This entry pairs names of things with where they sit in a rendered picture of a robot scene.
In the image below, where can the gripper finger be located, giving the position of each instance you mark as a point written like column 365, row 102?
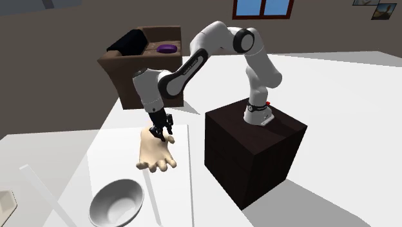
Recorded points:
column 158, row 134
column 170, row 123

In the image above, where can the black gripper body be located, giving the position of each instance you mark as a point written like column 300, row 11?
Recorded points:
column 158, row 118

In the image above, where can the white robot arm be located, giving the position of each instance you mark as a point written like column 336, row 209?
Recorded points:
column 254, row 59

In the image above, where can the beige hand-shaped glove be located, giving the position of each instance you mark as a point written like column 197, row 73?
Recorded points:
column 155, row 152

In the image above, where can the brown armchair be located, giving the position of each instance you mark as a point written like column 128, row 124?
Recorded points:
column 125, row 75

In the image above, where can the white bowl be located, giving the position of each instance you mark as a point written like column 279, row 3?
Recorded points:
column 116, row 204

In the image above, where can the dark robot stand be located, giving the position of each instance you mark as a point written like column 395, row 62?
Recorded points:
column 251, row 151

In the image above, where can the red-framed window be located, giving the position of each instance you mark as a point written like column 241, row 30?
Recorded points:
column 263, row 7

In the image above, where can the beige flat object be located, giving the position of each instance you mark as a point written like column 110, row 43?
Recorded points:
column 6, row 206

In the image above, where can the wall picture with dark frame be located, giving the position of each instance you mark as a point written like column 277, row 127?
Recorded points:
column 383, row 11
column 365, row 2

